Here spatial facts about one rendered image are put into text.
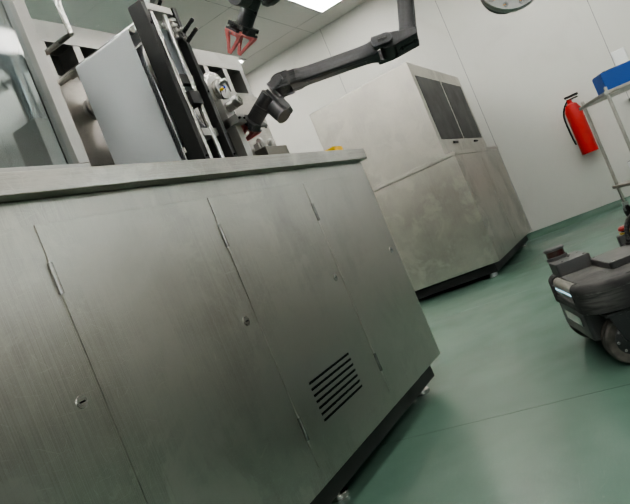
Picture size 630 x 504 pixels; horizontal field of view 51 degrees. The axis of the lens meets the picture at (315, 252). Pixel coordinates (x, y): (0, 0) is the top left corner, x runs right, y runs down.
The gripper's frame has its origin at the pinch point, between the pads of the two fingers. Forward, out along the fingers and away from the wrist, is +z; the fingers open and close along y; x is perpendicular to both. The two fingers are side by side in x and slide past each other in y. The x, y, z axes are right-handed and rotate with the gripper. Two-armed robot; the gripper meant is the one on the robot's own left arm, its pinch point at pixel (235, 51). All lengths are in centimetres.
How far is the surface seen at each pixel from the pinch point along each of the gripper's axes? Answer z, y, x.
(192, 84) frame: 8.5, -32.6, -11.2
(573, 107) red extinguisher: -17, 435, -62
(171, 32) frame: -2.1, -32.5, 1.3
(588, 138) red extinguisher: 2, 435, -86
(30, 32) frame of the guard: -2, -97, -18
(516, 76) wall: -21, 451, -2
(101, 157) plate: 45, -31, 15
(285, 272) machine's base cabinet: 36, -49, -67
